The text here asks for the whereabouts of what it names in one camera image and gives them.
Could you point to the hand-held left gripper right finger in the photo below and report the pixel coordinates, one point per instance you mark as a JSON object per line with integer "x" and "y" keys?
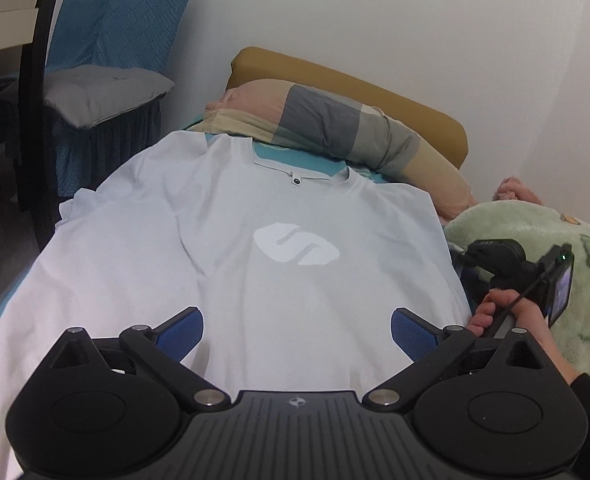
{"x": 415, "y": 332}

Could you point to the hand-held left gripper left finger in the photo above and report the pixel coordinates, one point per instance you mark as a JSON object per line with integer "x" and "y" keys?
{"x": 180, "y": 334}

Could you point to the white t-shirt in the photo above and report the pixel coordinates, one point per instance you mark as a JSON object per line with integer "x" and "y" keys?
{"x": 225, "y": 285}

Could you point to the person's right forearm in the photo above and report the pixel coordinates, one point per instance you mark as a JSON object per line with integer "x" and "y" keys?
{"x": 557, "y": 357}

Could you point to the person's right hand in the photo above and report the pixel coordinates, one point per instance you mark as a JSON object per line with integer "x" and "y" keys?
{"x": 485, "y": 310}

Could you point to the green fleece printed blanket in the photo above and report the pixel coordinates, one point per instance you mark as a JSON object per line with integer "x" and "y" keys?
{"x": 525, "y": 225}

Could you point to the pink plush toy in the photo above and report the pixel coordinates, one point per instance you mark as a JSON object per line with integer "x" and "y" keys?
{"x": 515, "y": 190}

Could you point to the mustard yellow headboard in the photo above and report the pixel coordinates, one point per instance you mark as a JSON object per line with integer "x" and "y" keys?
{"x": 375, "y": 95}

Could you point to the patchwork pillow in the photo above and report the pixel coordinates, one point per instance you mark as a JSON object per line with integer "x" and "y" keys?
{"x": 325, "y": 120}

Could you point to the grey seat cushion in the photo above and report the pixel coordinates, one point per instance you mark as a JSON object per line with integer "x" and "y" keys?
{"x": 100, "y": 95}

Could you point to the blue covered chair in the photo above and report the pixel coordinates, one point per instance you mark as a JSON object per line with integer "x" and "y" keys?
{"x": 150, "y": 20}
{"x": 80, "y": 20}

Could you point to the white table with dark legs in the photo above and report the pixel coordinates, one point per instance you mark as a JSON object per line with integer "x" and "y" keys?
{"x": 5, "y": 25}

